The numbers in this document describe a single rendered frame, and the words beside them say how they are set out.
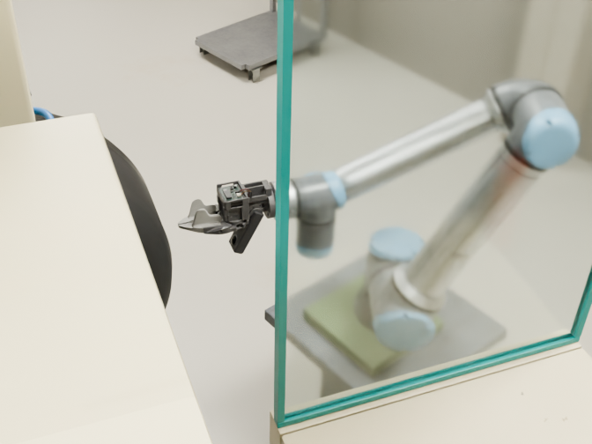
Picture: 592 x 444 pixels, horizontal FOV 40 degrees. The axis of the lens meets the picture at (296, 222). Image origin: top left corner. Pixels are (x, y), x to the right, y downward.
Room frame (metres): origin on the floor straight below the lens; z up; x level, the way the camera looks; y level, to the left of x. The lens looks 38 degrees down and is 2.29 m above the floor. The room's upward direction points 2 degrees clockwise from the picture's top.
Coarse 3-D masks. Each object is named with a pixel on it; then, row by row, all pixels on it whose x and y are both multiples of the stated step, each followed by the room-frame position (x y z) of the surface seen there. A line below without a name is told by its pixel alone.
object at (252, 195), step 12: (264, 180) 1.49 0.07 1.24; (228, 192) 1.44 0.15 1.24; (240, 192) 1.45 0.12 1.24; (252, 192) 1.46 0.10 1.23; (264, 192) 1.48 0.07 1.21; (228, 204) 1.41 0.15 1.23; (240, 204) 1.42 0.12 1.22; (252, 204) 1.45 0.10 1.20; (264, 204) 1.46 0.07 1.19; (228, 216) 1.41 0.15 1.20; (240, 216) 1.42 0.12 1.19
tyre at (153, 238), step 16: (112, 144) 1.40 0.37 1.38; (112, 160) 1.32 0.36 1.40; (128, 160) 1.39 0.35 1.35; (128, 176) 1.30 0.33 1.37; (128, 192) 1.24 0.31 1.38; (144, 192) 1.32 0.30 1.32; (144, 208) 1.24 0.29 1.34; (144, 224) 1.22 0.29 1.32; (160, 224) 1.27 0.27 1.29; (144, 240) 1.20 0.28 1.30; (160, 240) 1.23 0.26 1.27; (160, 256) 1.22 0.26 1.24; (160, 272) 1.21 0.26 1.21; (160, 288) 1.20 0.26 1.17
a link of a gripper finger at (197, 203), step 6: (192, 204) 1.43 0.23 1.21; (198, 204) 1.44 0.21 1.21; (204, 204) 1.44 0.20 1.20; (210, 204) 1.45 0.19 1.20; (192, 210) 1.43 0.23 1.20; (210, 210) 1.45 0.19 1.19; (216, 210) 1.45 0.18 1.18; (192, 216) 1.43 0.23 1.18; (180, 222) 1.41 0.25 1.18; (186, 222) 1.41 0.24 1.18; (192, 222) 1.42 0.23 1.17
